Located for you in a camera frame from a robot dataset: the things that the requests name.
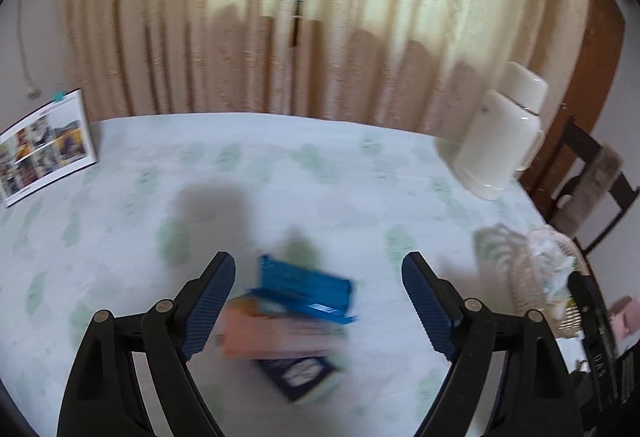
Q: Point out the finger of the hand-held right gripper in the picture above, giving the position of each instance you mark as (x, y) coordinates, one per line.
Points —
(590, 317)

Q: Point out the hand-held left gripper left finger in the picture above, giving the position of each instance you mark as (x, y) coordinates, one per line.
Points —
(210, 307)

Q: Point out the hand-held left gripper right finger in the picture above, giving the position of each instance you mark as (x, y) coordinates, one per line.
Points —
(427, 307)

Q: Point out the pink snack packet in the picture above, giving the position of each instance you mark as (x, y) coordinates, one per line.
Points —
(270, 332)

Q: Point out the white green-print snack packet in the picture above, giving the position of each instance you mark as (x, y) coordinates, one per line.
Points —
(552, 262)

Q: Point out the white plastic basket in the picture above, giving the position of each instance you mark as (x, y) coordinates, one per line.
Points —
(525, 277)

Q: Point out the navy cracker packet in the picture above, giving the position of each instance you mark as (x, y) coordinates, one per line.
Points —
(300, 377)

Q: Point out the small pink chair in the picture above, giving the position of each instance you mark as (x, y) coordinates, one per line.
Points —
(625, 317)

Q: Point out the grey fur cloth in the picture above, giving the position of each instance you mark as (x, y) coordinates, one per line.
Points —
(590, 187)

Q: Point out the white green-print tablecloth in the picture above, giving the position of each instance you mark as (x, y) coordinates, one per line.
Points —
(350, 197)

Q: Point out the dark wooden chair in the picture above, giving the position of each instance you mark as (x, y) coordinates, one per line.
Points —
(582, 144)

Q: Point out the white thermos jug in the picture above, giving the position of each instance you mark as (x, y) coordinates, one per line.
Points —
(500, 142)

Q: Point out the photo collage card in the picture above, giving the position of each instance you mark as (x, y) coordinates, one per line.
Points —
(45, 147)

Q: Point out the teal binder clip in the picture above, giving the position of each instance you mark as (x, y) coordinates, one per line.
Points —
(60, 95)

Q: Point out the brown wooden door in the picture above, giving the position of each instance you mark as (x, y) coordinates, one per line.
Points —
(595, 57)

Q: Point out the cream lace curtain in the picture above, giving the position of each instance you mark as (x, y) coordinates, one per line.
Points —
(175, 17)
(425, 7)

